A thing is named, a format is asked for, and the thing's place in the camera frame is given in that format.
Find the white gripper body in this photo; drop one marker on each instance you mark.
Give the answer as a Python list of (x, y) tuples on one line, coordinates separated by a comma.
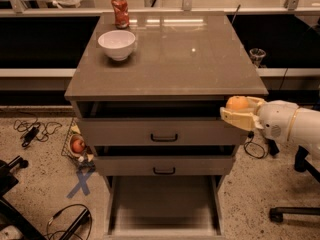
[(275, 119)]

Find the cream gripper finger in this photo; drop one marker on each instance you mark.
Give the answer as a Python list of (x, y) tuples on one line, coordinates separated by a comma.
[(255, 103), (245, 120)]

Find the orange fruit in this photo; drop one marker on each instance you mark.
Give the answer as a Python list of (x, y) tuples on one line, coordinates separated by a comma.
[(237, 103)]

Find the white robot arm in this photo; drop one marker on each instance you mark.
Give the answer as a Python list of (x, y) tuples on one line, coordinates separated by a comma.
[(304, 129)]

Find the top drawer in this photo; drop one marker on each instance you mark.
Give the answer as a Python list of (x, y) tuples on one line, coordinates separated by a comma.
[(155, 123)]

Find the drawer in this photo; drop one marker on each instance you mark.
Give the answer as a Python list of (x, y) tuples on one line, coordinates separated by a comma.
[(165, 160), (155, 123), (164, 208)]

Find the grey drawer cabinet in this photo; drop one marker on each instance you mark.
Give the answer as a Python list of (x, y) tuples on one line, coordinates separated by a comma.
[(178, 57)]

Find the bottom drawer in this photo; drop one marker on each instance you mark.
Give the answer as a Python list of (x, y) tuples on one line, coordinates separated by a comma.
[(164, 208)]

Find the middle drawer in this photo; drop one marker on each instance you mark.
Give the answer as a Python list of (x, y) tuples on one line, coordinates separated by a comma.
[(165, 160)]

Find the clear glass cup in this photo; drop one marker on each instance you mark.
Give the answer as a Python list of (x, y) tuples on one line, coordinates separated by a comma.
[(257, 55)]

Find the white ceramic bowl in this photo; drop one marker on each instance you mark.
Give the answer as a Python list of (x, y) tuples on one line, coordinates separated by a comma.
[(117, 44)]

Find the red soda can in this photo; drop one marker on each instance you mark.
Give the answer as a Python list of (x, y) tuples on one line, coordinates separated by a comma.
[(120, 8)]

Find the red apple in basket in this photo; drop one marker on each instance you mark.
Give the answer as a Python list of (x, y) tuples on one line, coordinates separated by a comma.
[(78, 146)]

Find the blue tape cross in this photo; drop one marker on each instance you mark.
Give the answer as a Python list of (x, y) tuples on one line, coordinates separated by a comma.
[(82, 183)]

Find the black stand lower left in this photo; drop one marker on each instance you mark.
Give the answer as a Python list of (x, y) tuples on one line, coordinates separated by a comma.
[(19, 209)]

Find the wire basket on floor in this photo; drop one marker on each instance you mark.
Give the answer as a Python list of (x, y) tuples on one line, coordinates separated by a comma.
[(80, 160)]

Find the black power adapter with cable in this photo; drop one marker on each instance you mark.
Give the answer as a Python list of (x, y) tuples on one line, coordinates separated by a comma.
[(32, 129)]

